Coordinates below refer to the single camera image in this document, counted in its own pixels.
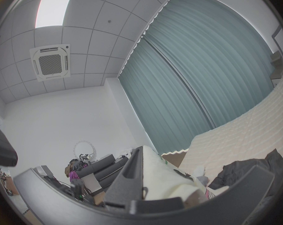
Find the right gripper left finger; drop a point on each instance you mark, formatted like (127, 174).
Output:
(129, 179)

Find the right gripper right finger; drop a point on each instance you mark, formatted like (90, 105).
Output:
(155, 205)

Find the white printed pyjama top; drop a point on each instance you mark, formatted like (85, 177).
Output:
(165, 179)

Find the bed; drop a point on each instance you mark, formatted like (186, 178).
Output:
(237, 137)

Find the black sofa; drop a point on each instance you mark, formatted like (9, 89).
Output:
(104, 172)

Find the grey garment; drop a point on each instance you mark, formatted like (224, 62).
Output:
(203, 181)

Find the pink garment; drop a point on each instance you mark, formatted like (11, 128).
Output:
(210, 194)

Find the white garment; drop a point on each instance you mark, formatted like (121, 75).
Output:
(199, 170)

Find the heap of mixed items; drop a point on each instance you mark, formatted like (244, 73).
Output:
(73, 173)

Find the blue-green curtain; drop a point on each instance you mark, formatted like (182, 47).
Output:
(214, 55)
(160, 102)

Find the black garment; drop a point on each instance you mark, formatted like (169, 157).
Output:
(237, 170)

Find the ceiling air conditioner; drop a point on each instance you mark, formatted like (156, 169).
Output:
(51, 63)

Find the ceiling light panel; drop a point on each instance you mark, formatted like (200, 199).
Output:
(52, 12)

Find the grey bedside table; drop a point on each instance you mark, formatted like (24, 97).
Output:
(278, 67)

